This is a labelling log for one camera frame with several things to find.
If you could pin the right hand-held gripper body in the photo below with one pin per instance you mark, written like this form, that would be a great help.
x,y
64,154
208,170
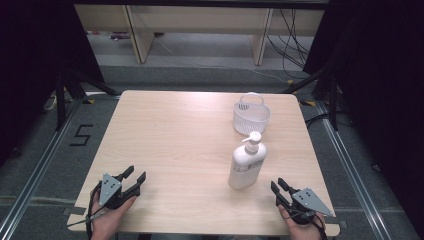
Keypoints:
x,y
306,203

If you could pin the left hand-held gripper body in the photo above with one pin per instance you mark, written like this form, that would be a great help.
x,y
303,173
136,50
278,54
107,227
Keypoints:
x,y
110,190

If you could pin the white pump bottle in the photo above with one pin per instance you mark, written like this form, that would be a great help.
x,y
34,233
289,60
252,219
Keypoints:
x,y
247,165

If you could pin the white plastic basket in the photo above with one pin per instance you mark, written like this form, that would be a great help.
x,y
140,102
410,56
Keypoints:
x,y
250,115

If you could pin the person's right hand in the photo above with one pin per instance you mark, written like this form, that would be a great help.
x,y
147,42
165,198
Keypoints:
x,y
301,230

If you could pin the person's left hand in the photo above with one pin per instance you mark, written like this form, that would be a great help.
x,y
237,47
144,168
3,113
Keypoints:
x,y
108,220

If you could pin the grey tape strip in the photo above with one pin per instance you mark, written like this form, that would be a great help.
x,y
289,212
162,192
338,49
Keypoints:
x,y
335,221
76,210

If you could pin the black metal stand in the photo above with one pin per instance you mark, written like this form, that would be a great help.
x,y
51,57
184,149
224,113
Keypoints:
x,y
333,103
60,100

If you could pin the black curtain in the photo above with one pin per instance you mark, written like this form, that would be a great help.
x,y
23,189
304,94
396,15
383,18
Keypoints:
x,y
383,83
33,60

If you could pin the beige wooden desk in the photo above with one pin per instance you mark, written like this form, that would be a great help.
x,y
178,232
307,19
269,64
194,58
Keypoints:
x,y
200,23

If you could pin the metal floor rail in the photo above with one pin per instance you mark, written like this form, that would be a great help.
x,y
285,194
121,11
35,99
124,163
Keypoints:
x,y
40,166
350,173

